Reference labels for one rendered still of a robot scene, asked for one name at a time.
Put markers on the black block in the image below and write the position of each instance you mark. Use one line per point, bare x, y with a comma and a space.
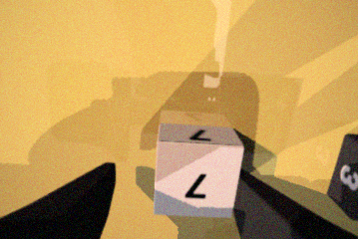
343, 186

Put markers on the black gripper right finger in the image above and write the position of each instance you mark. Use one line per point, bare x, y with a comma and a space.
262, 212

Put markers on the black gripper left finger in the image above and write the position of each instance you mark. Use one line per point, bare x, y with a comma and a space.
78, 209

